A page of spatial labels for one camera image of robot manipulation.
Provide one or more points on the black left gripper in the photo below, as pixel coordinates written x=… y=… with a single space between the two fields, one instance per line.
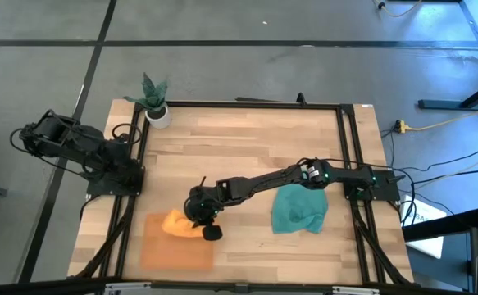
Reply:
x=117 y=155

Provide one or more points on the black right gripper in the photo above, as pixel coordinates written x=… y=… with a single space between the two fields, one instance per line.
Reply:
x=201 y=205

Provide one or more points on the orange microfiber towel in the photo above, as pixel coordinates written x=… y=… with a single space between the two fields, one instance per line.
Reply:
x=177 y=225

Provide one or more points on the orange plastic basket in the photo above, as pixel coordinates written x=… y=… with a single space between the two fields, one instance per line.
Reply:
x=173 y=254

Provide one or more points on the teal microfiber towel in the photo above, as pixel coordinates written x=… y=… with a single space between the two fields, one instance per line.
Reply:
x=300 y=209

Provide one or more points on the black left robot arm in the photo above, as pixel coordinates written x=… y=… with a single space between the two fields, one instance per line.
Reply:
x=78 y=143

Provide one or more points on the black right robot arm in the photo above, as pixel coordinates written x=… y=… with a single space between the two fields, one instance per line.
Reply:
x=271 y=180

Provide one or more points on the snake plant in white pot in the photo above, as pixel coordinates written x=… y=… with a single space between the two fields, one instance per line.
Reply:
x=158 y=116

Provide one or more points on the yellow power strip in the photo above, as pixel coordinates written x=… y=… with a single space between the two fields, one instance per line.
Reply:
x=401 y=126

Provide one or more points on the white cardboard box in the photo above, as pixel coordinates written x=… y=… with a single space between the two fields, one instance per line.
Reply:
x=427 y=248

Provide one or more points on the black floor beam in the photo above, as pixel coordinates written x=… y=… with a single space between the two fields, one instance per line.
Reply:
x=447 y=225

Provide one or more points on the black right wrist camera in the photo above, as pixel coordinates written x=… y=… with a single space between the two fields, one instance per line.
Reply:
x=212 y=232

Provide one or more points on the black aluminium table frame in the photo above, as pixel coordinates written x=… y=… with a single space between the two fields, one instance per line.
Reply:
x=222 y=105

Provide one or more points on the silver metal bracket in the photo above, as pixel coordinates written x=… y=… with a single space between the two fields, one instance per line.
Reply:
x=355 y=291
x=128 y=289

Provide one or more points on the black camera mount beam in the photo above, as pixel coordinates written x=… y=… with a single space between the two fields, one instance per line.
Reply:
x=37 y=287

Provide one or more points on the black desk leg frame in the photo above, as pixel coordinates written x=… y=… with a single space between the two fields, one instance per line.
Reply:
x=439 y=105

